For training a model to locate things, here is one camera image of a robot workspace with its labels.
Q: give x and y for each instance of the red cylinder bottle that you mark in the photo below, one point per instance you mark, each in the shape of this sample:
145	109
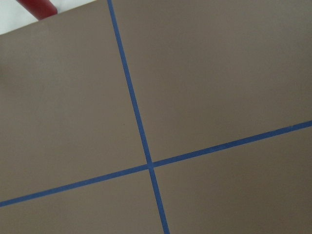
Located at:
40	9

